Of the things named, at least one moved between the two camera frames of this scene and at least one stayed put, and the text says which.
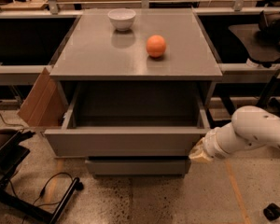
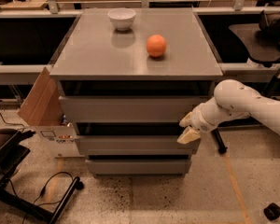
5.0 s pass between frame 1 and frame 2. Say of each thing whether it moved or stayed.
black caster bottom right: stayed
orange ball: stayed
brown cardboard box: stayed
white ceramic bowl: stayed
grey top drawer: moved
